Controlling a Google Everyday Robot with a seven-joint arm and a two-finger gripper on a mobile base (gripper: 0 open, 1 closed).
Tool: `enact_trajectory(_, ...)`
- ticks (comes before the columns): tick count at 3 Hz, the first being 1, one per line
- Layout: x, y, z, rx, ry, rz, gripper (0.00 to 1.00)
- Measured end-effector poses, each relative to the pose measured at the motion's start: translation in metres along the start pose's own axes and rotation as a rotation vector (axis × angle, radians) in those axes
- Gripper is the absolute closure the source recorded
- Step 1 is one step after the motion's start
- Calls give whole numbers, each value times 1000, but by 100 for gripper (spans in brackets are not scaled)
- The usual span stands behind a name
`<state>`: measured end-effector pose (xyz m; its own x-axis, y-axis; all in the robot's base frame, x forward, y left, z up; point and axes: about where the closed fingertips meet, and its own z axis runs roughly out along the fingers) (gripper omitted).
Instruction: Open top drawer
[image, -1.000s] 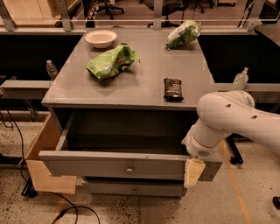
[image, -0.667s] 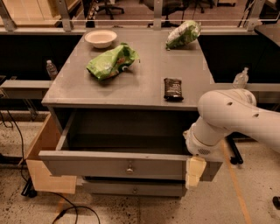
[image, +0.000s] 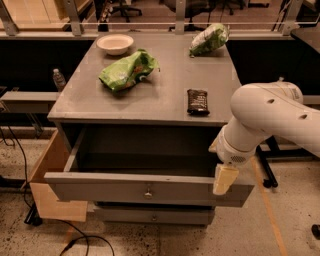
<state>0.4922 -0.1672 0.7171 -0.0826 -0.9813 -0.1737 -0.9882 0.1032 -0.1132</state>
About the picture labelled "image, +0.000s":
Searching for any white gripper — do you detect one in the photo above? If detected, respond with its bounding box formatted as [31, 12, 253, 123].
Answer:
[208, 128, 255, 195]

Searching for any grey top drawer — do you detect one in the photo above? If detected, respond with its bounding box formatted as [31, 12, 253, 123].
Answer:
[45, 124, 254, 207]

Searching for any grey drawer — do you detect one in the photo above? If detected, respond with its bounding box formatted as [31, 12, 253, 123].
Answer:
[93, 203, 214, 225]
[45, 124, 254, 207]

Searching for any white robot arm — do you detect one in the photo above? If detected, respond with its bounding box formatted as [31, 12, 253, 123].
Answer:
[209, 81, 320, 195]

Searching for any grey drawer cabinet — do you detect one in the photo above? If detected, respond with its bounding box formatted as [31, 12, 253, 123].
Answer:
[47, 31, 257, 227]

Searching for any grey bottom drawer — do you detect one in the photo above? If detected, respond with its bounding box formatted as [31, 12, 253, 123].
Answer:
[93, 203, 214, 225]

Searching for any wooden open box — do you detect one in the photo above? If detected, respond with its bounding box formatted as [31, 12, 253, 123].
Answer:
[28, 131, 88, 222]

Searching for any dark brown snack packet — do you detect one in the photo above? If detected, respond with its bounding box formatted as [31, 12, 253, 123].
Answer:
[187, 89, 210, 115]

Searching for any grey right bench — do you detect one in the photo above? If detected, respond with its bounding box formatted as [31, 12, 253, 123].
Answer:
[303, 95, 320, 105]

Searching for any grey bench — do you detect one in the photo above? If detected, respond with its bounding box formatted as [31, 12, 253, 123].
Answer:
[1, 91, 60, 114]
[303, 95, 320, 105]

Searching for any green chip bag rear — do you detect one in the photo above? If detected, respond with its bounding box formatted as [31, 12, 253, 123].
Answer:
[189, 23, 229, 57]

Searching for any green chip bag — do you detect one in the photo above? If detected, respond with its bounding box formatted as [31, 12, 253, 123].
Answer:
[189, 23, 229, 57]
[98, 49, 159, 92]

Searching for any green chip bag front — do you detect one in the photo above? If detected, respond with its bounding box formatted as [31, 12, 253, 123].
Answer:
[98, 49, 159, 92]

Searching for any white bowl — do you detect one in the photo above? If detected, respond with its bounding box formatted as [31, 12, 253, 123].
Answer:
[97, 34, 134, 56]

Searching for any clear water bottle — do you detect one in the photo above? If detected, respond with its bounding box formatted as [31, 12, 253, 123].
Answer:
[53, 69, 66, 92]

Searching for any black office chair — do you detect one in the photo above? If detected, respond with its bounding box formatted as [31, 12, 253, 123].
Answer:
[111, 0, 142, 23]

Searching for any grey left bench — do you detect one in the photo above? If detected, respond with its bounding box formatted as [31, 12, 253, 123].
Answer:
[1, 91, 60, 114]

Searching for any black floor cable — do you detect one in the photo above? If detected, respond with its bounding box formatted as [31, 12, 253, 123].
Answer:
[0, 124, 116, 256]

